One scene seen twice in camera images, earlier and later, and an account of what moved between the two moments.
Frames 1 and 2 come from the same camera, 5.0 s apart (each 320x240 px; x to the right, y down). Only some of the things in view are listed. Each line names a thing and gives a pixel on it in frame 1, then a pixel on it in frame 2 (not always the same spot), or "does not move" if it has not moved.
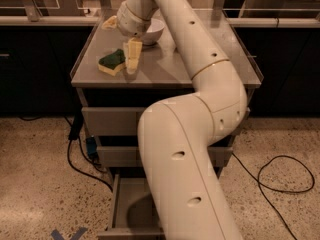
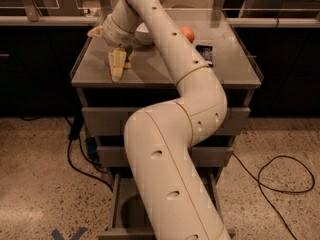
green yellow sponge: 112,64 → 129,50
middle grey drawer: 130,156 does not move
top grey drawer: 112,121 does not move
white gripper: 129,24 → 111,33
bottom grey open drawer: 133,212 does not move
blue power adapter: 91,145 does not move
